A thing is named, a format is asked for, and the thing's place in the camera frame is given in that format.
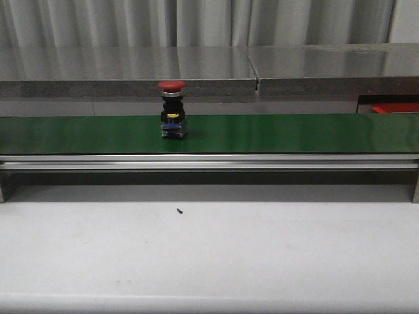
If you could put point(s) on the red plastic bin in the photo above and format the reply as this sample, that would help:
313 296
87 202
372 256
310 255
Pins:
397 108

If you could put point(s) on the green conveyor belt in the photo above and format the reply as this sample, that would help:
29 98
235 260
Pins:
240 133

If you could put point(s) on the grey stone counter right slab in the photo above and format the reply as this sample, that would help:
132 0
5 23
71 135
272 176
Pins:
336 70

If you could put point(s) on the grey stone counter slab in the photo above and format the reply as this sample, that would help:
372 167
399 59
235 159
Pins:
336 70
125 72

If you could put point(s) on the grey stone counter left slab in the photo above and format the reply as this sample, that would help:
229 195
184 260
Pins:
125 72

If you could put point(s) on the right conveyor support leg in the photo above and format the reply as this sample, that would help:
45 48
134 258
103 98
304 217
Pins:
411 189

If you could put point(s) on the grey pleated curtain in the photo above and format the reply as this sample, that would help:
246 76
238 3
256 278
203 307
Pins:
62 24

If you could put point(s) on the aluminium conveyor frame rail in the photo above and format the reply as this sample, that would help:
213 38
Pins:
201 162

